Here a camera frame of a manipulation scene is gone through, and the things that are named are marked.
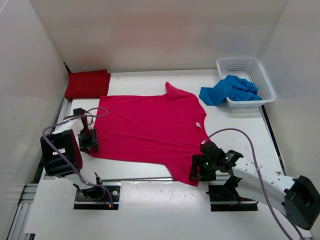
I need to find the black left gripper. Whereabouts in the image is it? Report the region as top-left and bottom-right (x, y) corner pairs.
(77, 127), (99, 154)

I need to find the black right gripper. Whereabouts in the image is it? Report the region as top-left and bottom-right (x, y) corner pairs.
(188, 154), (218, 182)

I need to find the pink t-shirt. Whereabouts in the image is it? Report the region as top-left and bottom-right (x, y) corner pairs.
(89, 82), (208, 186)

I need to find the red t-shirt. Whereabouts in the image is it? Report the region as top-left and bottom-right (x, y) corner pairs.
(64, 69), (111, 100)

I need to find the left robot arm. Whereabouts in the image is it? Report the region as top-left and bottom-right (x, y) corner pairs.
(40, 108), (106, 201)

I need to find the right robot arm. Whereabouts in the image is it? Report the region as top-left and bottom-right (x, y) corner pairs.
(189, 141), (320, 230)

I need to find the white front cover board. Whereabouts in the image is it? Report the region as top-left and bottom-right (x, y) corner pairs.
(24, 180), (285, 240)

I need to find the blue t-shirt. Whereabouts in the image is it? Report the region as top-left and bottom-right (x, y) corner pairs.
(199, 75), (262, 106)

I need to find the white plastic laundry basket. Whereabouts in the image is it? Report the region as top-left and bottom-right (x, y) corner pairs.
(216, 56), (276, 109)

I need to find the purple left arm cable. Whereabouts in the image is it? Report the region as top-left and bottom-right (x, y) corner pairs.
(41, 107), (115, 210)

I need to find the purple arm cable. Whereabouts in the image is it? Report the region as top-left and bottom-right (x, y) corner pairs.
(41, 107), (115, 210)
(201, 128), (306, 240)

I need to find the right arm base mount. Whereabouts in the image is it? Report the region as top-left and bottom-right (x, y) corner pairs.
(206, 185), (258, 212)

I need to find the aluminium front rail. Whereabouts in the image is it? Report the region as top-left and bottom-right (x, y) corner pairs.
(41, 164), (286, 185)

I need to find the aluminium rail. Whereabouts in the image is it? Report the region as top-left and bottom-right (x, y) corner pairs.
(41, 164), (286, 185)
(6, 98), (73, 240)

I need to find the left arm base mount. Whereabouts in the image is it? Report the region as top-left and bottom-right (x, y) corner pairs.
(73, 181), (121, 211)

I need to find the aluminium left side rail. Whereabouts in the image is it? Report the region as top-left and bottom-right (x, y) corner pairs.
(6, 98), (73, 240)

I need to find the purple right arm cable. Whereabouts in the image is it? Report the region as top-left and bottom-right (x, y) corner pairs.
(201, 128), (306, 240)

